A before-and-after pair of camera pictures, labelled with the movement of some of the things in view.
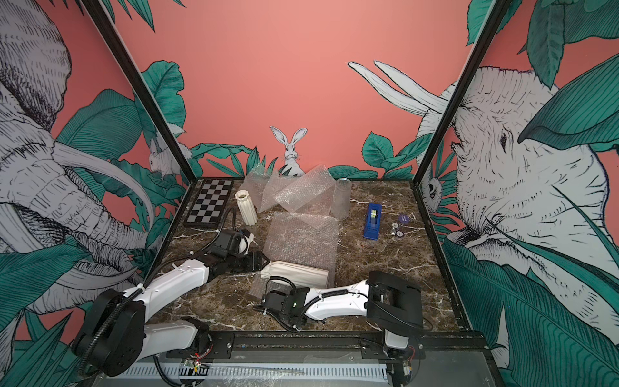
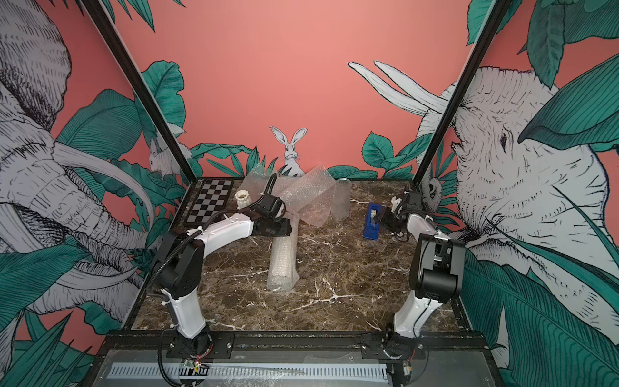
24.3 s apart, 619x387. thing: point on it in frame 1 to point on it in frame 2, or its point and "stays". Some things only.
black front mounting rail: (340, 343) stays
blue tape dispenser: (373, 222) stays
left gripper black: (252, 265) to (286, 228)
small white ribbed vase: (247, 207) stays
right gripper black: (293, 295) to (385, 219)
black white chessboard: (208, 204) stays
